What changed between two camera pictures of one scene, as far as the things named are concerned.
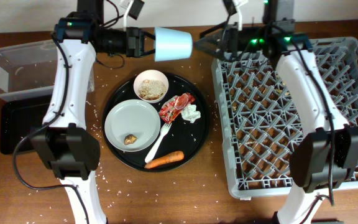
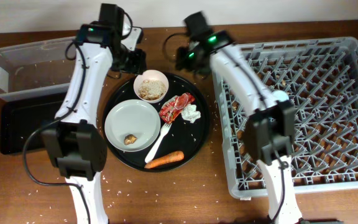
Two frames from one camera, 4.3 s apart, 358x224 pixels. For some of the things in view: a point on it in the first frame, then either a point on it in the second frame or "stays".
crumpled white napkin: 190,113 stays
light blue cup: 171,45 → 279,95
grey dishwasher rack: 258,122 stays
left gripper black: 133,42 → 139,65
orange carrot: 172,157 stays
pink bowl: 151,85 stays
